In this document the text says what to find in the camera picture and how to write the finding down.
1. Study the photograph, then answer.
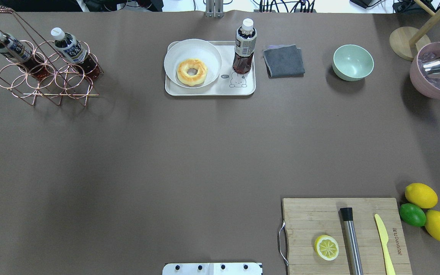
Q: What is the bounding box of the tea bottle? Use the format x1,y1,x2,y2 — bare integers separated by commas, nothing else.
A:
50,27,100,80
0,31,50,80
232,18,257,74

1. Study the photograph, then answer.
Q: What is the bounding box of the cream rabbit tray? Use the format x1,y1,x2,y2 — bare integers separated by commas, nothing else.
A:
165,41,256,96

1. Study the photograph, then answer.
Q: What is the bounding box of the glazed donut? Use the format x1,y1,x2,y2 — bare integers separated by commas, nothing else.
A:
176,58,208,86

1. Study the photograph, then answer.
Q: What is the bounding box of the white round plate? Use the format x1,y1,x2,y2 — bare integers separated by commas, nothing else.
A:
164,39,222,89

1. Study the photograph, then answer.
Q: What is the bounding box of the grey folded cloth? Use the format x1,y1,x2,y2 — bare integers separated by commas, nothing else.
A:
262,45,306,78

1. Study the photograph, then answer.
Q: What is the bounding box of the wooden cutting board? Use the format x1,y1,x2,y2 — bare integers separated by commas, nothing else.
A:
282,198,412,275

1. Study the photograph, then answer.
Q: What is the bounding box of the half lemon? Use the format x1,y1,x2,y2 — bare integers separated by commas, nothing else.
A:
313,235,339,261

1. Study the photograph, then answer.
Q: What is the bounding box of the mint green bowl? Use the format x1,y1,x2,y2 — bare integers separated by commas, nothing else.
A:
332,45,374,81

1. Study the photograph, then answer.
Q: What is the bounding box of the steel muddler black tip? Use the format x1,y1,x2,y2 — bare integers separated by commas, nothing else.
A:
340,207,364,275

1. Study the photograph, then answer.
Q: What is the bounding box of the green lime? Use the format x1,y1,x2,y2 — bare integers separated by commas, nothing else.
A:
399,202,427,227

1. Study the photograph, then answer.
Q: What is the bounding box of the yellow lemon upper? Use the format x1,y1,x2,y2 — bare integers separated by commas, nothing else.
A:
404,183,438,209

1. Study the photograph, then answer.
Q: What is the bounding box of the wooden mug tree stand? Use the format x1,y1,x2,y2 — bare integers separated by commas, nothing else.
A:
389,0,440,61

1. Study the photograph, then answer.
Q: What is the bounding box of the yellow plastic knife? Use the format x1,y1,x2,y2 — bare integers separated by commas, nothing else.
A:
374,214,396,275

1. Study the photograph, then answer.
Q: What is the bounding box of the pink ice bowl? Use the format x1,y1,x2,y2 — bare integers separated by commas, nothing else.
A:
410,42,440,99

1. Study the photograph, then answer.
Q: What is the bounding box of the aluminium camera post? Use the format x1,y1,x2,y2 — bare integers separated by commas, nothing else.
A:
205,0,225,18

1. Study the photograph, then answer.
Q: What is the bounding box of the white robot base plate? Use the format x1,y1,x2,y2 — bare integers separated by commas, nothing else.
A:
162,262,263,275

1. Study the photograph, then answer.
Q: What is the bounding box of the copper wire bottle rack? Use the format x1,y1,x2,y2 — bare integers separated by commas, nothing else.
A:
0,5,103,107

